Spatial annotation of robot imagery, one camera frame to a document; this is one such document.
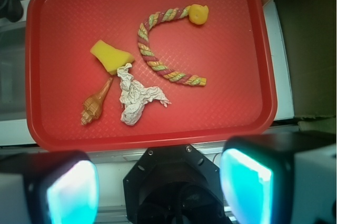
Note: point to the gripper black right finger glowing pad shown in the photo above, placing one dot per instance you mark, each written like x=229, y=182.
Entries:
x=280, y=178

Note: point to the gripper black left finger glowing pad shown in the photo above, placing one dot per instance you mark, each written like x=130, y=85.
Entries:
x=49, y=187

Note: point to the crumpled white paper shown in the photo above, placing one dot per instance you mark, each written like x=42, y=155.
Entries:
x=135, y=96

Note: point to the golden spiral seashell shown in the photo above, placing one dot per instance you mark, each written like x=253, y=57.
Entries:
x=93, y=105

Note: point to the red plastic tray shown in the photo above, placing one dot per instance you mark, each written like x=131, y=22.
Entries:
x=231, y=50

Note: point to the yellow sponge piece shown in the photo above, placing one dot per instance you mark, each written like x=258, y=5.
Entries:
x=110, y=57

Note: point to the brown cardboard box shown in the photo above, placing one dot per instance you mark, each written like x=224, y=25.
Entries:
x=309, y=32

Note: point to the black knob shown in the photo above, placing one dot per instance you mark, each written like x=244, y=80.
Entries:
x=12, y=10

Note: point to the black octagonal mount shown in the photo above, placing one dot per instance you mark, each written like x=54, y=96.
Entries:
x=175, y=184

